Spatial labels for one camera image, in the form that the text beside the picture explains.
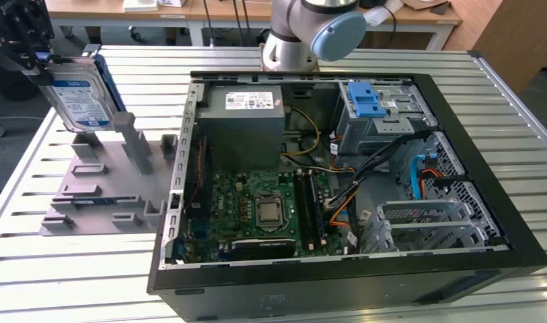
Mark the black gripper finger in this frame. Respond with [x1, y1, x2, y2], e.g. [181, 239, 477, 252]
[0, 37, 53, 87]

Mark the hard disk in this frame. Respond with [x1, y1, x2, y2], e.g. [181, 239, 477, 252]
[32, 53, 127, 134]

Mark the silver metal disk bay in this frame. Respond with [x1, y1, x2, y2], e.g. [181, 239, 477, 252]
[360, 198, 501, 255]

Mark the black mesh wastebasket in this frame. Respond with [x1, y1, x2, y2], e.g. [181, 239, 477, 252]
[0, 63, 40, 102]

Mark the grey plastic parts rack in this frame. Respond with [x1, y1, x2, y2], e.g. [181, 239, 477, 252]
[37, 112, 180, 238]

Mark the grey power supply unit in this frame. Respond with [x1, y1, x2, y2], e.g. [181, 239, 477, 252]
[195, 84, 287, 172]

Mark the green motherboard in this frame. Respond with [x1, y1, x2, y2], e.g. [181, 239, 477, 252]
[183, 170, 345, 263]

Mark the silver CPU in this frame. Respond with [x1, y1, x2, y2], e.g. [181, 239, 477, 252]
[255, 201, 283, 225]

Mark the blue plastic drive latch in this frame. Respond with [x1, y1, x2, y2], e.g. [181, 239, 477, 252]
[347, 82, 389, 118]

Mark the black graphics card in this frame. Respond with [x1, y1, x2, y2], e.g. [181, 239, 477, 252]
[227, 237, 297, 260]

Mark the grey metal drive cage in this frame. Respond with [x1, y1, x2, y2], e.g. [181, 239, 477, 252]
[335, 80, 440, 157]

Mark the RAM stick with blue edge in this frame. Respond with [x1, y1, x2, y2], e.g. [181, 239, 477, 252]
[307, 173, 328, 245]

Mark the brown cardboard piece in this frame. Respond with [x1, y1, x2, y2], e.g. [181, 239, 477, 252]
[403, 0, 449, 16]

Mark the black open PC case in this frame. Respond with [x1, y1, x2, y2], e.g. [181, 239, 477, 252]
[145, 69, 547, 322]

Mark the wooden cabinet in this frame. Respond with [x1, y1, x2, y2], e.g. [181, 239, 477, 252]
[443, 0, 547, 94]

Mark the wooden desk white frame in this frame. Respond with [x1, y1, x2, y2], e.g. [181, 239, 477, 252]
[187, 0, 463, 51]
[45, 0, 193, 46]

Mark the yellow wire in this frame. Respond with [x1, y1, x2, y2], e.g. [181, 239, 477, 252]
[279, 106, 323, 157]

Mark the black cable bundle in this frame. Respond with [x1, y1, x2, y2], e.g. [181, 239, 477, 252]
[324, 131, 431, 209]

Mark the orange board wire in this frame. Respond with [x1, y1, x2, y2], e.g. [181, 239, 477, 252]
[327, 201, 357, 233]

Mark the blue flat data wire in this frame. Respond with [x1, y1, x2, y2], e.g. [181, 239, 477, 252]
[407, 151, 440, 203]

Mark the red orange power wire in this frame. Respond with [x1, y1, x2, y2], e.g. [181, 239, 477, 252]
[419, 170, 467, 189]

